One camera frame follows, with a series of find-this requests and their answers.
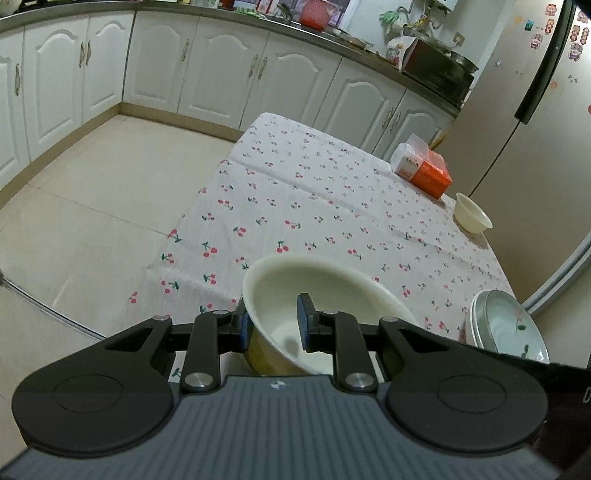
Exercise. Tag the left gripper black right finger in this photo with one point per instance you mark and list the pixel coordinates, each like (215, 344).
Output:
(338, 334)

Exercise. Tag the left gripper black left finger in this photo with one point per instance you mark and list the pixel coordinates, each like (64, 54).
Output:
(213, 334)

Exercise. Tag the cream bowl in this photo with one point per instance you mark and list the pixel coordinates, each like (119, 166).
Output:
(272, 284)
(470, 216)

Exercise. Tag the stainless steel bowl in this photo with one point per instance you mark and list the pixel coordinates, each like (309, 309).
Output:
(266, 360)

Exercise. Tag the white kitchen cabinets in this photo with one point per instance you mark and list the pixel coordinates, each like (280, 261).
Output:
(65, 70)

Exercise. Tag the white plate with flowers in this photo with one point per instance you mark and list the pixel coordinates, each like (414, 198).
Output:
(498, 323)

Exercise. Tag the cherry print tablecloth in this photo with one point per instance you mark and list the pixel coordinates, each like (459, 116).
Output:
(287, 189)

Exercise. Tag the orange white tissue pack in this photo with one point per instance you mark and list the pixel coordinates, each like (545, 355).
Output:
(416, 163)

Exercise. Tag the beige refrigerator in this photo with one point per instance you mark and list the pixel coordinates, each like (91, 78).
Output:
(520, 147)

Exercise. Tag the dark metal tray box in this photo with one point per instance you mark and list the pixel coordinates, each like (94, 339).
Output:
(437, 72)

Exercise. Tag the red plastic basket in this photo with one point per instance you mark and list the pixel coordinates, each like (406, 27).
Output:
(316, 14)

